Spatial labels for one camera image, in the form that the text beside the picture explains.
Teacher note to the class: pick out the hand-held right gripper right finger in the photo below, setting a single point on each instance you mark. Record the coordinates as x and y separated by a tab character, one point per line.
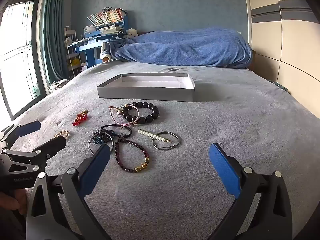
225	170

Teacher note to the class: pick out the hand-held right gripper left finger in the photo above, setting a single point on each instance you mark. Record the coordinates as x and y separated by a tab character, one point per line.
96	170

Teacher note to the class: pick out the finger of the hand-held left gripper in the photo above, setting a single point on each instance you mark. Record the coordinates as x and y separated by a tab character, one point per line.
55	145
30	127

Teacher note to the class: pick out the silver hoop bangle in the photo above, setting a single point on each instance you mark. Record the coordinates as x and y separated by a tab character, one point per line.
90	145

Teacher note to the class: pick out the red bead ornament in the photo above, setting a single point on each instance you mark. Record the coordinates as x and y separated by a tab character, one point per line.
80	118

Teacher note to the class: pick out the grey cardboard box tray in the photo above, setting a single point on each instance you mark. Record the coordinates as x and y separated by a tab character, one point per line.
145	92

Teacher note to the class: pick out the person's left hand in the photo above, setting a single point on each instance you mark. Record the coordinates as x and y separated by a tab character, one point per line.
12	201

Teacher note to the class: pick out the bed with grey sheet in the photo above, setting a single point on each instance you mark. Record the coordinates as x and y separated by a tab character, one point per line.
225	120

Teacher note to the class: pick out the white and black shoe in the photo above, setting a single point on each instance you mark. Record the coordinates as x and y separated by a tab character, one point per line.
58	85

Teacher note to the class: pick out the pearl hair clip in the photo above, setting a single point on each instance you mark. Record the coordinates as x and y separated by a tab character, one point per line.
150	134

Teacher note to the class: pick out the yellow toy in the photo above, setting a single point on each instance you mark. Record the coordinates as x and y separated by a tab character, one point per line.
75	62

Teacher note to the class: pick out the white storage cart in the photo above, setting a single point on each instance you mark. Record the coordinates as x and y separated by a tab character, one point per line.
68	40

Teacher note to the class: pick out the blue desk with shelf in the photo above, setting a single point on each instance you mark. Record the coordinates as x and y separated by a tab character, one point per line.
86	48

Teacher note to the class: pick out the teal curtain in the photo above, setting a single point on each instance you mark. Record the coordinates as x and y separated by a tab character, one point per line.
53	30

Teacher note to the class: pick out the green patterned cloth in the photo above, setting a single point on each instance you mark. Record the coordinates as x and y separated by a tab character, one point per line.
281	86

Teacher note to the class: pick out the blue fleece-lined garment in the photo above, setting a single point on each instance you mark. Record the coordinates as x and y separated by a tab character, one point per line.
106	50

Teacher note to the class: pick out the stack of papers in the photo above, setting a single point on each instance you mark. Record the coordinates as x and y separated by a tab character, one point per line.
111	30

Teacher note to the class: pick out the blue fleece blanket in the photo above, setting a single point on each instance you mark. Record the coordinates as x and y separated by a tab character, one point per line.
187	45

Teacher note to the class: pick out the row of books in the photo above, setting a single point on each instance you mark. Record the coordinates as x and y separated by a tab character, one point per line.
106	17

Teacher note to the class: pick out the white plush toy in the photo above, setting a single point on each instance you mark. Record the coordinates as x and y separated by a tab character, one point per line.
131	33

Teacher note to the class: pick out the beige wardrobe with grey stripe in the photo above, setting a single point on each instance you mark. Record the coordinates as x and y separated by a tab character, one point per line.
287	42

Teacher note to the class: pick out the window with dark frame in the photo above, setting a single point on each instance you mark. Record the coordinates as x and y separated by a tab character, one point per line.
15	55

